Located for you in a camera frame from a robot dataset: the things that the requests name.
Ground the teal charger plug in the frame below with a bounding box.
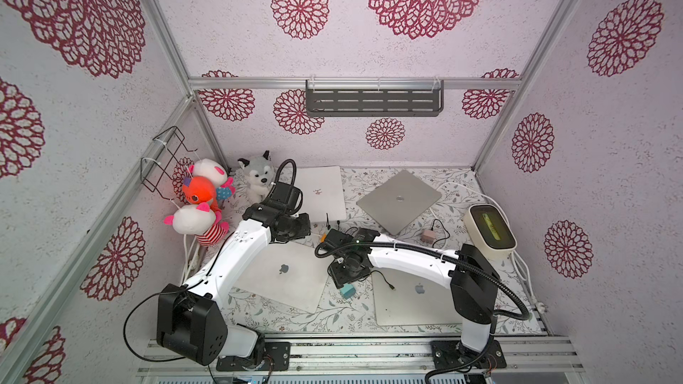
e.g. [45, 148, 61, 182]
[340, 284, 357, 300]

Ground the black charger cable front laptop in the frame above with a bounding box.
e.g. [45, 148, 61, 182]
[370, 268, 397, 292]

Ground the pink charger plug purple strip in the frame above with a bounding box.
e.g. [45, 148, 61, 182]
[421, 229, 437, 244]

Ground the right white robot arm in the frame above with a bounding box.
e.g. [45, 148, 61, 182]
[314, 229, 533, 353]

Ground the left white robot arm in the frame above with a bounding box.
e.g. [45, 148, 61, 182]
[147, 182, 311, 367]

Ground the white laptop back left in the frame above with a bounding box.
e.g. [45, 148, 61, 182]
[295, 166, 347, 223]

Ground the white laptop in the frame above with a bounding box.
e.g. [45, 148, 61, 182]
[295, 166, 347, 223]
[235, 242, 332, 313]

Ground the white laptop front left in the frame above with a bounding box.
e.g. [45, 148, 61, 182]
[235, 242, 332, 313]

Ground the silver laptop front right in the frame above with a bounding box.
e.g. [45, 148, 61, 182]
[371, 268, 462, 326]

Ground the silver laptop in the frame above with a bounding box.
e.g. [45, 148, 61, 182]
[357, 170, 442, 236]
[371, 268, 462, 326]

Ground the silver laptop back right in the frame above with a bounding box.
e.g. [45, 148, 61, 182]
[357, 170, 442, 236]

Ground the floral table mat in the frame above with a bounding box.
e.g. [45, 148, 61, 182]
[222, 168, 482, 335]

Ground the grey husky plush toy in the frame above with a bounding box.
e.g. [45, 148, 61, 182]
[238, 150, 276, 204]

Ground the white pink plush striped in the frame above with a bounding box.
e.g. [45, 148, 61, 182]
[164, 203, 229, 246]

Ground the white pink plush top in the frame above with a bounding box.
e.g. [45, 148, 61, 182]
[189, 158, 233, 188]

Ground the cream box green display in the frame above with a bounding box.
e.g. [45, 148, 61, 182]
[464, 204, 518, 261]

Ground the aluminium front rail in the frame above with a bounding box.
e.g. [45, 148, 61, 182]
[132, 335, 588, 383]

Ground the grey metal wall shelf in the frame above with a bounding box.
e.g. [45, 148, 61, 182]
[304, 80, 444, 118]

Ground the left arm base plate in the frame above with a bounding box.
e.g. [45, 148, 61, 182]
[215, 341, 292, 373]

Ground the black wire basket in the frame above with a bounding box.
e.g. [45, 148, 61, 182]
[139, 126, 198, 204]

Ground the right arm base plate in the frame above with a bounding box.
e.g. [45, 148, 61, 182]
[430, 340, 508, 370]

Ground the white power cable right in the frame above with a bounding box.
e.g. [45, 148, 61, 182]
[426, 180, 548, 315]

